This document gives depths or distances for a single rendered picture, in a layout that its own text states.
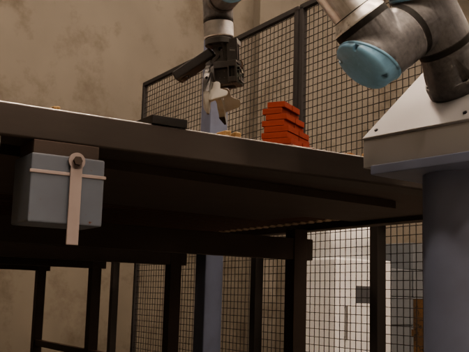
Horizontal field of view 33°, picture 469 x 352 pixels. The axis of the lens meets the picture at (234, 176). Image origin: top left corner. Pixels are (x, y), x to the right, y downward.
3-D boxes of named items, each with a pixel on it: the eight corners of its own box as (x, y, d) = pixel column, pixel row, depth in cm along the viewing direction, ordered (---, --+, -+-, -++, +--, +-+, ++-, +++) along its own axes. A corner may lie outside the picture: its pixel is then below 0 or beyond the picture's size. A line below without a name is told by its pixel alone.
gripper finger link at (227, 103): (243, 123, 200) (236, 89, 196) (220, 125, 201) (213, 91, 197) (245, 117, 203) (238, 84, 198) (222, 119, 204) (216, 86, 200)
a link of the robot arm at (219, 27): (199, 21, 194) (209, 30, 202) (199, 39, 193) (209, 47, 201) (228, 17, 192) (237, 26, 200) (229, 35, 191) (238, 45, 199)
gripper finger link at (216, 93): (223, 103, 184) (228, 77, 190) (199, 105, 185) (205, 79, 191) (227, 112, 186) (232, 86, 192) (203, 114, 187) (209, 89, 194)
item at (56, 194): (105, 246, 138) (109, 145, 141) (26, 242, 131) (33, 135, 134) (81, 248, 148) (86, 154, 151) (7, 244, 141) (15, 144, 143)
